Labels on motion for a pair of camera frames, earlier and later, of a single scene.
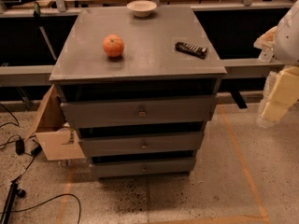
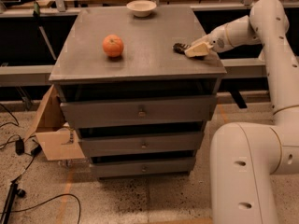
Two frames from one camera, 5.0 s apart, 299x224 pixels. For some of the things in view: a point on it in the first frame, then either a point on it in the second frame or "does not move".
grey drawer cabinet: [138, 90] does not move
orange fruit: [113, 46] does not move
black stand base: [13, 191] does not move
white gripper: [288, 39] -> [217, 39]
